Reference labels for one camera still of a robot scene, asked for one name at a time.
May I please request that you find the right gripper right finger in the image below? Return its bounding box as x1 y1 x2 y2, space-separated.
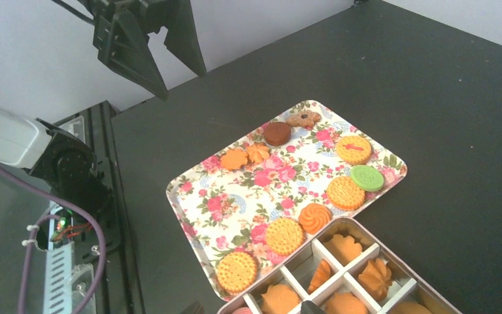
300 301 326 314

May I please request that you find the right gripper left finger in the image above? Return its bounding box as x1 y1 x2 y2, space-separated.
180 301 205 314

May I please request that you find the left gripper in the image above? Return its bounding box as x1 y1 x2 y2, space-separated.
80 0 207 100

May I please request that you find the pink divided cookie tin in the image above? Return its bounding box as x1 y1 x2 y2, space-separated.
218 217 459 314

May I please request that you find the floral cookie tray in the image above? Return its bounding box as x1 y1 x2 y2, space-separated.
165 99 408 302

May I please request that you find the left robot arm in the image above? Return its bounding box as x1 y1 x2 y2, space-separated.
0 0 207 216

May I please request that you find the green macaron cookie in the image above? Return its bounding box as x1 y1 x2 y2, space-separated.
350 165 384 192

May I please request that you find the orange ridged swirl cookie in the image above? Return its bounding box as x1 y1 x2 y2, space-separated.
246 143 270 164

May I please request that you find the dark brown round cookie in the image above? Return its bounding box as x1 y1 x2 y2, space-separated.
263 122 292 147

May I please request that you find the yellow cracker with red mark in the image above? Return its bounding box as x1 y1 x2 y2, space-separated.
335 135 373 165

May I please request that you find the brown flower cookie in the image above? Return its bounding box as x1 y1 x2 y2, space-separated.
286 110 322 128

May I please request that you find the white slotted cable duct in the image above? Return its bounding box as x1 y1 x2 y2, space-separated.
42 217 75 313

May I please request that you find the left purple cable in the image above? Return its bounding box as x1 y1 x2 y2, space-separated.
0 151 107 314

